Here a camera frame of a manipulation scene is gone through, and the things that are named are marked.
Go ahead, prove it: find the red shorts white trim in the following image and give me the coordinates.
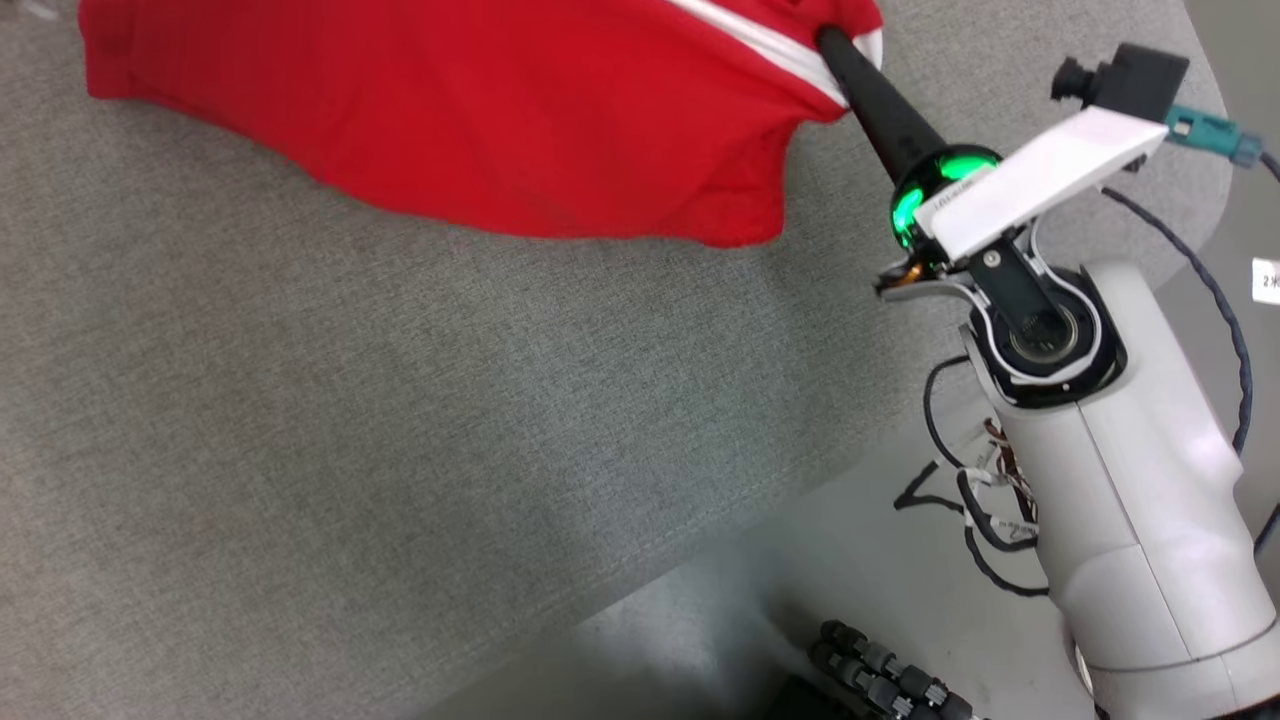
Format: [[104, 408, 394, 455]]
[[78, 0, 885, 249]]

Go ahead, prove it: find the black corrugated cable conduit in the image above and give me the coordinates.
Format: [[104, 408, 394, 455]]
[[765, 618, 989, 720]]

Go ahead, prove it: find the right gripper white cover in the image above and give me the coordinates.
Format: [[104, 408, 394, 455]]
[[815, 26, 1171, 286]]

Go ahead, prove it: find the grey fabric sofa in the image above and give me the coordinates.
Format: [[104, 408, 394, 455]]
[[0, 0, 1233, 720]]

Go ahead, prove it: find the teal cable connector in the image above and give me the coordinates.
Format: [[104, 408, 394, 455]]
[[1165, 105, 1264, 168]]

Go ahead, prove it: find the black right camera cable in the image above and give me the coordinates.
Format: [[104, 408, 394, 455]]
[[1100, 150, 1280, 557]]

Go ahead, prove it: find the thin black arm cable bundle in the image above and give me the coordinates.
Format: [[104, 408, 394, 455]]
[[893, 355, 1053, 599]]

